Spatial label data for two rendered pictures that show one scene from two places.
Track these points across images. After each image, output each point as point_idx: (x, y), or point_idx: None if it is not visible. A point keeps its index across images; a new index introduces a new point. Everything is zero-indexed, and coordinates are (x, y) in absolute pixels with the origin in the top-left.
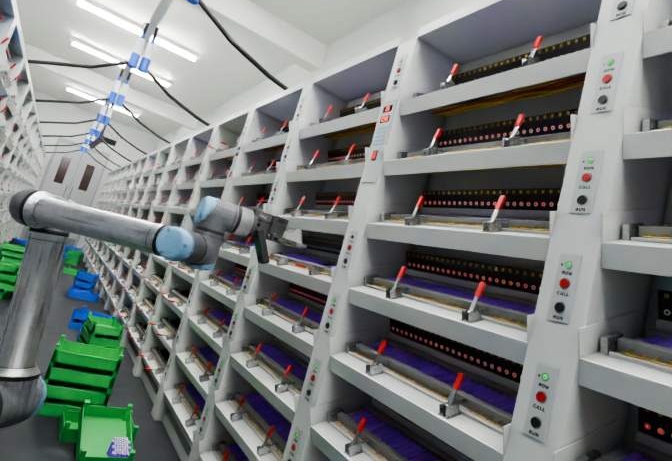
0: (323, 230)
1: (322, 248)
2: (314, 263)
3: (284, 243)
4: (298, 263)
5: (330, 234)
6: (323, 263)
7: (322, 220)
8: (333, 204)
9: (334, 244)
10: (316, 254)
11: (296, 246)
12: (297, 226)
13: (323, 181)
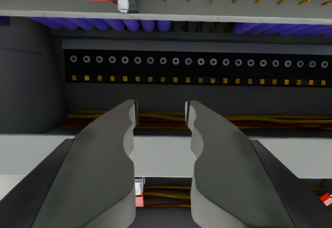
0: (138, 143)
1: (290, 62)
2: (215, 21)
3: (112, 197)
4: (329, 7)
5: (283, 91)
6: (236, 24)
7: (143, 174)
8: (141, 197)
9: (232, 76)
10: (320, 44)
11: (81, 130)
12: (325, 148)
13: (326, 180)
